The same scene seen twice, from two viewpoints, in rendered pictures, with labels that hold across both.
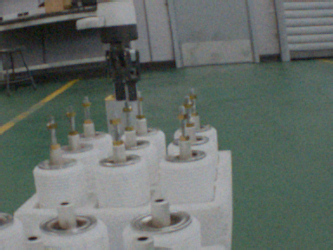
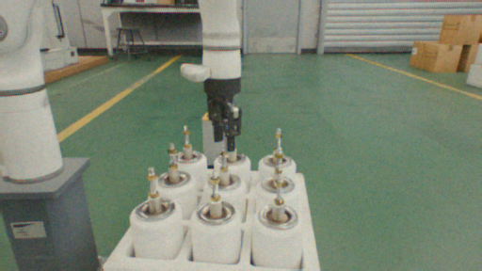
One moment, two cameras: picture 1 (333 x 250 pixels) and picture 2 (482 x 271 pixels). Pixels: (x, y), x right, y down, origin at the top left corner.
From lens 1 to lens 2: 0.45 m
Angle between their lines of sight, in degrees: 13
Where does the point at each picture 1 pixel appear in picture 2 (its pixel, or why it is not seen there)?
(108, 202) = (202, 255)
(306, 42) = (338, 41)
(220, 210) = not seen: outside the picture
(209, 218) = not seen: outside the picture
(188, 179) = (281, 247)
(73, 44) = (177, 30)
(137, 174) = (232, 231)
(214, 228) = not seen: outside the picture
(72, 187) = (168, 237)
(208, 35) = (267, 32)
